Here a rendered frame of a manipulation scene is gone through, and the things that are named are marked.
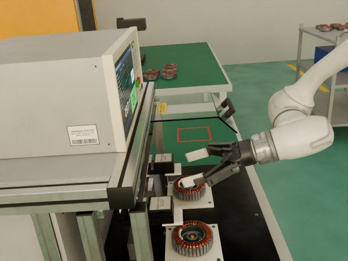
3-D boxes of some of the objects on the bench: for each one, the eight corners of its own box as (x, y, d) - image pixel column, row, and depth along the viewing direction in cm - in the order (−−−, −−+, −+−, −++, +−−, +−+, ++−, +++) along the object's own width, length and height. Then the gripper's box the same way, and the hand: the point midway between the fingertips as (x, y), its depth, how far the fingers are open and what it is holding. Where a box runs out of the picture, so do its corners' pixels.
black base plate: (243, 167, 132) (243, 162, 131) (297, 314, 74) (298, 307, 73) (125, 174, 134) (124, 169, 133) (86, 324, 75) (84, 317, 74)
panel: (125, 168, 134) (114, 97, 122) (84, 321, 73) (54, 210, 61) (122, 168, 134) (111, 97, 122) (78, 321, 74) (48, 210, 61)
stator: (206, 183, 118) (206, 174, 116) (205, 202, 108) (204, 192, 106) (175, 183, 119) (174, 174, 118) (170, 202, 109) (170, 192, 108)
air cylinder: (150, 239, 96) (148, 223, 93) (148, 259, 89) (146, 243, 87) (132, 240, 96) (130, 225, 94) (129, 260, 89) (127, 244, 87)
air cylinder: (155, 190, 118) (153, 177, 115) (154, 203, 111) (152, 189, 109) (141, 191, 118) (139, 178, 116) (138, 204, 111) (136, 190, 109)
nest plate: (209, 182, 121) (209, 178, 120) (214, 207, 107) (214, 204, 106) (168, 184, 121) (167, 181, 120) (167, 210, 107) (167, 207, 107)
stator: (210, 227, 96) (209, 217, 95) (216, 256, 86) (216, 245, 85) (171, 231, 96) (170, 220, 95) (173, 260, 86) (172, 249, 85)
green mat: (226, 111, 190) (226, 110, 190) (247, 164, 134) (247, 163, 134) (62, 121, 193) (62, 121, 193) (16, 178, 137) (16, 178, 137)
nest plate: (217, 227, 98) (217, 223, 98) (223, 266, 85) (223, 262, 84) (166, 229, 99) (165, 226, 98) (164, 269, 85) (164, 265, 85)
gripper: (247, 120, 105) (184, 139, 111) (254, 163, 83) (175, 185, 89) (254, 140, 108) (192, 158, 114) (262, 187, 86) (185, 206, 92)
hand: (188, 169), depth 101 cm, fingers open, 13 cm apart
